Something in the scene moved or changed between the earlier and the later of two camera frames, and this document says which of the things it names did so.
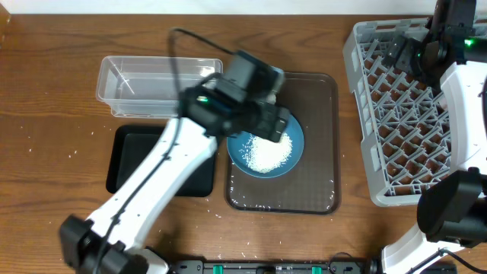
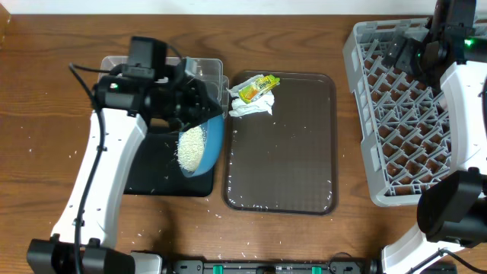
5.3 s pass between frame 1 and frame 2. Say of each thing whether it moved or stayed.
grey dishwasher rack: stayed
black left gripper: moved
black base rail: stayed
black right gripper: stayed
